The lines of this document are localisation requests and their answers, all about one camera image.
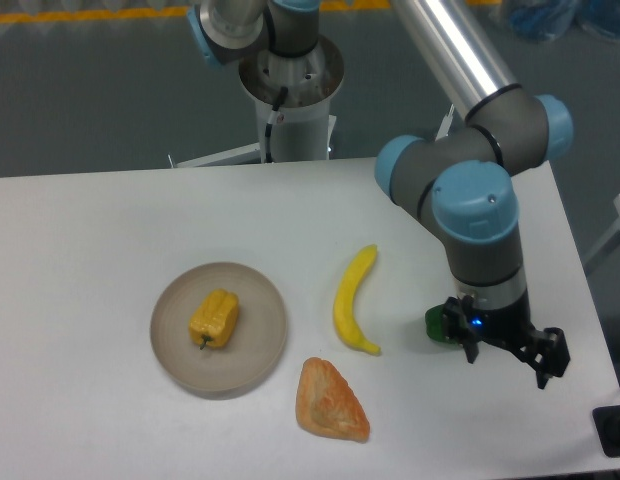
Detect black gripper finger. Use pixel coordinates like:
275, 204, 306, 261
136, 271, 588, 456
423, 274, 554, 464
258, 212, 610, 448
441, 295, 481, 364
507, 327, 571, 390

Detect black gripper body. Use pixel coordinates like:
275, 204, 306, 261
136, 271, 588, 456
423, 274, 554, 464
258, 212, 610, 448
472, 290, 533, 350

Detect yellow bell pepper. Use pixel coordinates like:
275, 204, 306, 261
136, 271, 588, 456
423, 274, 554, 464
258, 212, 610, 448
188, 289, 239, 350

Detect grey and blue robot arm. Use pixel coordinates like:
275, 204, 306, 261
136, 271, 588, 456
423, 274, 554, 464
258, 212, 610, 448
187, 1, 574, 388

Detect green bell pepper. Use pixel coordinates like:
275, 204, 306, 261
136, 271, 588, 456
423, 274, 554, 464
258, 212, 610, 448
424, 304, 457, 345

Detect beige round plate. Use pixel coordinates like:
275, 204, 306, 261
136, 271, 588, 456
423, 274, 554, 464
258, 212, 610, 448
150, 262, 288, 398

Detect black device at table edge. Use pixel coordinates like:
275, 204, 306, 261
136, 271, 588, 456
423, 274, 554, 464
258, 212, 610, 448
592, 405, 620, 458

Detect yellow banana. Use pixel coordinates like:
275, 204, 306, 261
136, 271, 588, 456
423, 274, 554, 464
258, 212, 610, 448
332, 244, 381, 356

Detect orange puff pastry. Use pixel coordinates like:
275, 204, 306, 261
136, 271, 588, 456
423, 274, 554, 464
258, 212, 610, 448
295, 357, 370, 443

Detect blue plastic bags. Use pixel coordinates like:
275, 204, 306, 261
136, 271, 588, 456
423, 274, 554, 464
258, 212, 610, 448
496, 0, 620, 42

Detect white metal frame bar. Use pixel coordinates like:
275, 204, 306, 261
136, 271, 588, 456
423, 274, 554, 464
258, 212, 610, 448
433, 104, 456, 143

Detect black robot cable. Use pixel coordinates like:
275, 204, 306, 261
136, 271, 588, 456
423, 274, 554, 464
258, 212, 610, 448
263, 86, 290, 164

